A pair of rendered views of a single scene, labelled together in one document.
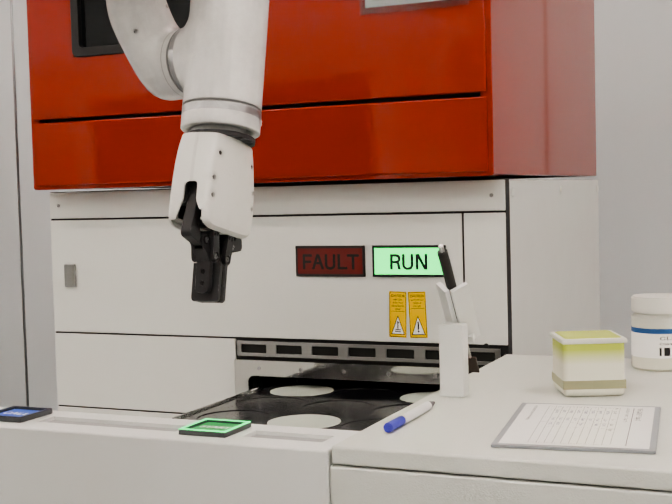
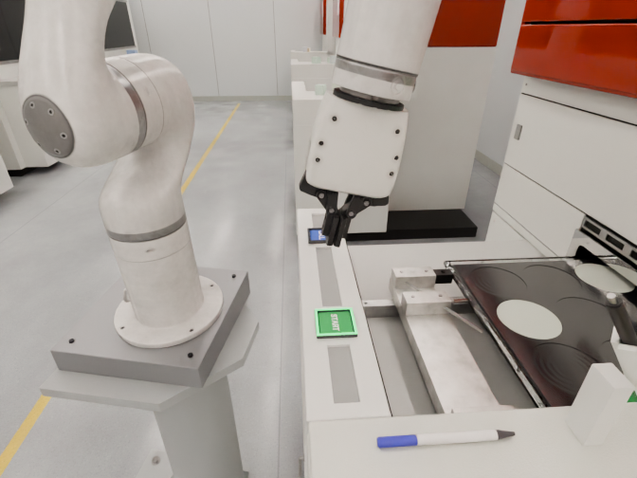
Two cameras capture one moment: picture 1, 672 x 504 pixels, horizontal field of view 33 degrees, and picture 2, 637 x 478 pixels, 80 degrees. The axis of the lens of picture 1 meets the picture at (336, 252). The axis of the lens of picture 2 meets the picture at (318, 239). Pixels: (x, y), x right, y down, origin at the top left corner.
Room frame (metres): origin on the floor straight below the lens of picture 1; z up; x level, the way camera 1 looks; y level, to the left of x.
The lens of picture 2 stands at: (0.95, -0.22, 1.33)
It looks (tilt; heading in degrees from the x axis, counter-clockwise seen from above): 29 degrees down; 62
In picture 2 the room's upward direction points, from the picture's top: straight up
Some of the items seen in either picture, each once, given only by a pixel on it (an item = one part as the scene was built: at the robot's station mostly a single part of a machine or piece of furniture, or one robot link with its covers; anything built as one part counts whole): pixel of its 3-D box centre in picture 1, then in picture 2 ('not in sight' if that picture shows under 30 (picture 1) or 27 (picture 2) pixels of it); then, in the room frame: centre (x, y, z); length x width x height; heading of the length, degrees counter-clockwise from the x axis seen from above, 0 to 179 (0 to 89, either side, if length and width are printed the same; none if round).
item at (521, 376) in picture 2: not in sight; (485, 321); (1.43, 0.08, 0.90); 0.38 x 0.01 x 0.01; 66
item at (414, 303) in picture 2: not in sight; (426, 302); (1.38, 0.17, 0.89); 0.08 x 0.03 x 0.03; 156
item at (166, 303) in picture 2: not in sight; (160, 268); (0.97, 0.39, 0.96); 0.19 x 0.19 x 0.18
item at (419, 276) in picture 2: not in sight; (412, 277); (1.41, 0.24, 0.89); 0.08 x 0.03 x 0.03; 156
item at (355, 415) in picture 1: (337, 408); (589, 317); (1.60, 0.00, 0.90); 0.34 x 0.34 x 0.01; 66
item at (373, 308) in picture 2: not in sight; (471, 303); (1.52, 0.17, 0.84); 0.50 x 0.02 x 0.03; 156
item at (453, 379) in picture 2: not in sight; (437, 345); (1.35, 0.10, 0.87); 0.36 x 0.08 x 0.03; 66
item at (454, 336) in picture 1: (457, 337); (623, 387); (1.32, -0.14, 1.03); 0.06 x 0.04 x 0.13; 156
